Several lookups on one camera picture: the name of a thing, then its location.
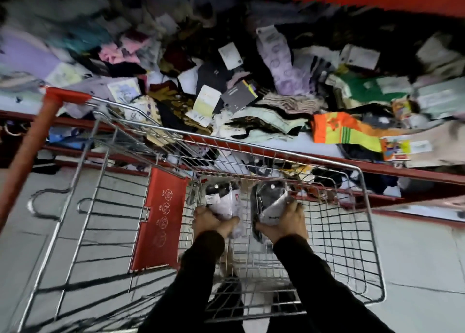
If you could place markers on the person's left thumb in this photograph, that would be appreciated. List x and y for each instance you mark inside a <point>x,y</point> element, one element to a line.
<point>229,223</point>

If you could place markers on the person's left forearm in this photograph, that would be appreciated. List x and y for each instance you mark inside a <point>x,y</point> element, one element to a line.
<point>192,285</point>

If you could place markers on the white black sock packet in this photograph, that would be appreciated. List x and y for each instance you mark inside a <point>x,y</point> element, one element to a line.
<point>227,202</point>

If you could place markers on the pile of assorted socks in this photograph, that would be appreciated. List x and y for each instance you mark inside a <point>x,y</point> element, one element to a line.
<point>254,71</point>

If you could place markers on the black grey sock packet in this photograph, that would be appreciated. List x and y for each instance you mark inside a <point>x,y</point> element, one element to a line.
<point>268,202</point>

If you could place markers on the person's left hand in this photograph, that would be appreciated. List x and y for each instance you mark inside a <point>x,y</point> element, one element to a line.
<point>207,222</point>

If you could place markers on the red metal bin frame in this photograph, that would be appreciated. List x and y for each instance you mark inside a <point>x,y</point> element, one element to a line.
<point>399,169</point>

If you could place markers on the person's right forearm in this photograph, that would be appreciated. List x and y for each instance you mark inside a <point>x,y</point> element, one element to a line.
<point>312,282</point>

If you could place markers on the red cart seat flap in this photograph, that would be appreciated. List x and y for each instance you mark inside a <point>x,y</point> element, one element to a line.
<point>160,220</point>

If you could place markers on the person's right thumb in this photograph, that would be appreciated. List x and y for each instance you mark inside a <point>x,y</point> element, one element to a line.
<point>264,228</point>

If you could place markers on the person's black shoe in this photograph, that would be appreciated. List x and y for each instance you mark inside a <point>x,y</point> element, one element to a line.
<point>229,300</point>
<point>287,300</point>

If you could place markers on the person's right hand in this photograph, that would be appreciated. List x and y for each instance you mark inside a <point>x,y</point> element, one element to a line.
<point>290,223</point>

